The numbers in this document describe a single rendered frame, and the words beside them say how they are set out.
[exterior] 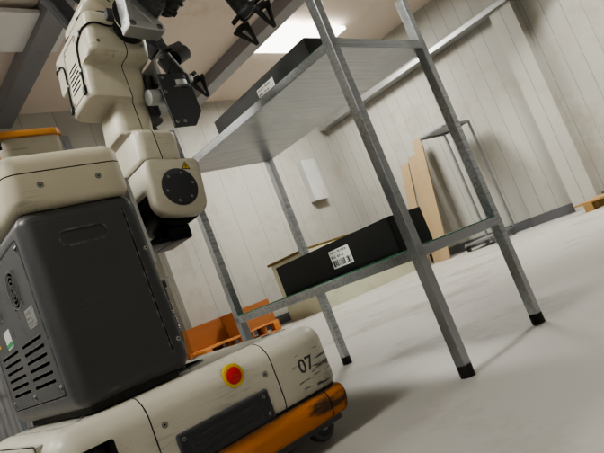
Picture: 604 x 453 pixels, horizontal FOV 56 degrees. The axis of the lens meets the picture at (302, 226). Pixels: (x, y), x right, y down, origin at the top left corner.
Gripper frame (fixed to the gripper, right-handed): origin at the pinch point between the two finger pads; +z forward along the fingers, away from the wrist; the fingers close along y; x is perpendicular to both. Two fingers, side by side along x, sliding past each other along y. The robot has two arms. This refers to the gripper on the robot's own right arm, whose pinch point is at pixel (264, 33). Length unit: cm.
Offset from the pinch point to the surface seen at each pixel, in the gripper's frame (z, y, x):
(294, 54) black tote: 10.5, -1.4, -3.2
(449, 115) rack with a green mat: 56, -24, -16
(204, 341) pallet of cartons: 174, 472, -135
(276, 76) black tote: 11.9, 9.7, -2.4
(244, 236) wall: 139, 531, -316
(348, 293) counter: 265, 414, -293
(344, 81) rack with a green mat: 24.9, -24.6, 15.9
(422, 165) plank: 231, 363, -512
